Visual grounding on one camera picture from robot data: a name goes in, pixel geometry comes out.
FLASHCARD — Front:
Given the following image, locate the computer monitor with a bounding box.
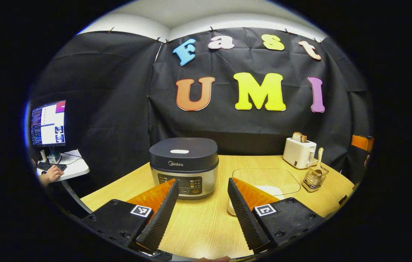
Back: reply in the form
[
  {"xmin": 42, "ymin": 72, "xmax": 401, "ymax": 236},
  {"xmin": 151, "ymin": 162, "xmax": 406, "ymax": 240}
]
[{"xmin": 30, "ymin": 100, "xmax": 67, "ymax": 147}]

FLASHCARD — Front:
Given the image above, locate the black backdrop cloth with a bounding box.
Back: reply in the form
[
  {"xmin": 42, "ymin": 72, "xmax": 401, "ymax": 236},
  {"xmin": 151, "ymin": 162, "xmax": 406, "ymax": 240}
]
[{"xmin": 27, "ymin": 27, "xmax": 374, "ymax": 190}]

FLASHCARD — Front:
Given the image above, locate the clear plastic container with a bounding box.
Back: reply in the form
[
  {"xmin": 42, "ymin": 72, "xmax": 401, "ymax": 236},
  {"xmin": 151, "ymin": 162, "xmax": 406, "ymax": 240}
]
[{"xmin": 227, "ymin": 168, "xmax": 302, "ymax": 216}]

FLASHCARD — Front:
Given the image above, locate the white toaster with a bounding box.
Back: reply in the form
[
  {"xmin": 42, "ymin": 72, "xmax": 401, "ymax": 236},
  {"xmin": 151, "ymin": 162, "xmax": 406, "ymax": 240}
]
[{"xmin": 283, "ymin": 138, "xmax": 317, "ymax": 170}]

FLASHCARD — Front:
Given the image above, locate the black keyboard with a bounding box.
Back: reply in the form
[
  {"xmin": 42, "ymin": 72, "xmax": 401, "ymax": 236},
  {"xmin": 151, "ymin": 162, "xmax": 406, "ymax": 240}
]
[{"xmin": 37, "ymin": 161, "xmax": 68, "ymax": 172}]

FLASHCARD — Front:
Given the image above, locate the silver black rice cooker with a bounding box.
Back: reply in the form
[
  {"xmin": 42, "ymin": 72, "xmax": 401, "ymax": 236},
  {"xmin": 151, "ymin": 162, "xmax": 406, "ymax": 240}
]
[{"xmin": 149, "ymin": 137, "xmax": 220, "ymax": 200}]

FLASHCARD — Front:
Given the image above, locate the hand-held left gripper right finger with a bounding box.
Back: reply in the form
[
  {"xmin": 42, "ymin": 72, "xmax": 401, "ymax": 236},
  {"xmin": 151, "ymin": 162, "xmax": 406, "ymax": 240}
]
[{"xmin": 227, "ymin": 177, "xmax": 326, "ymax": 254}]

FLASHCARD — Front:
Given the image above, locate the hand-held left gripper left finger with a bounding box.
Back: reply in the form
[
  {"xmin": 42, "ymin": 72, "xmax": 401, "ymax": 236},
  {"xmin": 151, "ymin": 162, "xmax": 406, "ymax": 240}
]
[{"xmin": 82, "ymin": 178, "xmax": 180, "ymax": 254}]

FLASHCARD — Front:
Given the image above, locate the wooden spoon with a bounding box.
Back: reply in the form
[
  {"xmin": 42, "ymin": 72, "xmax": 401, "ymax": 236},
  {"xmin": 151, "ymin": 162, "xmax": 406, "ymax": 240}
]
[{"xmin": 310, "ymin": 147, "xmax": 325, "ymax": 182}]

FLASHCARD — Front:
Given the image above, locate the white side table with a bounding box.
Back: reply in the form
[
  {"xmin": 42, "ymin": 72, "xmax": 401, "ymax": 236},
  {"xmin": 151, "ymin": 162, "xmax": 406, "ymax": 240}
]
[{"xmin": 35, "ymin": 148, "xmax": 93, "ymax": 215}]

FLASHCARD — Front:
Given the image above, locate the metal wire chopstick holder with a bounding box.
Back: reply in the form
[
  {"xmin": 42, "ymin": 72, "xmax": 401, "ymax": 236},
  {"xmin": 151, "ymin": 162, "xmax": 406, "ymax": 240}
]
[{"xmin": 301, "ymin": 167, "xmax": 329, "ymax": 193}]

